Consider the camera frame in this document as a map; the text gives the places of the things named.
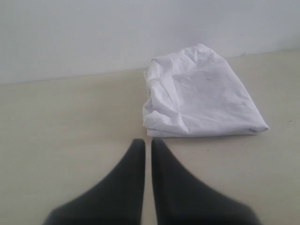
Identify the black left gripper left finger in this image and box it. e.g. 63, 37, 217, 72
44, 139, 145, 225

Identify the white t-shirt with red logo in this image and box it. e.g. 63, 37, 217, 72
142, 44, 269, 138

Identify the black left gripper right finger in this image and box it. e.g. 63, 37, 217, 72
151, 138, 260, 225

